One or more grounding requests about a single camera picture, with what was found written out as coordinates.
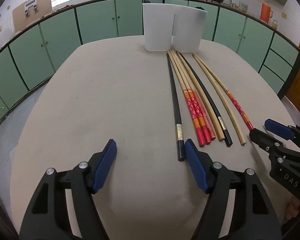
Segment cardboard box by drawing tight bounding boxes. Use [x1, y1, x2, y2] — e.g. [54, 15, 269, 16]
[12, 0, 52, 33]

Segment plain bamboo chopstick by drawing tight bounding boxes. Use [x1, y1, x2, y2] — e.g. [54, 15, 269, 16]
[177, 52, 225, 141]
[192, 54, 247, 146]

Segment orange thermos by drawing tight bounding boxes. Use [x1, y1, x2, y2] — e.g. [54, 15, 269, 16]
[260, 1, 273, 23]

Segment person's right hand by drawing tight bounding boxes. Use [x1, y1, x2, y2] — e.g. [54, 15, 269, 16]
[285, 196, 300, 220]

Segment green lower cabinets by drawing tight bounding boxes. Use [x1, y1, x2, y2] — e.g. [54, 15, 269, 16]
[0, 0, 300, 122]

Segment glass jar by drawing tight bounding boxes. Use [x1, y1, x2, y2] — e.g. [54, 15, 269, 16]
[271, 20, 278, 29]

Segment red patterned bamboo chopstick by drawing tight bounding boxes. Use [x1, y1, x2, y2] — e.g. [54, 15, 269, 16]
[168, 50, 207, 147]

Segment white twin utensil holder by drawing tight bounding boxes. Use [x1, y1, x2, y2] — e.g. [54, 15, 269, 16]
[142, 3, 208, 53]

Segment black chopstick silver band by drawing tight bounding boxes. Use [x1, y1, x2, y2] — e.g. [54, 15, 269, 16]
[166, 54, 186, 161]

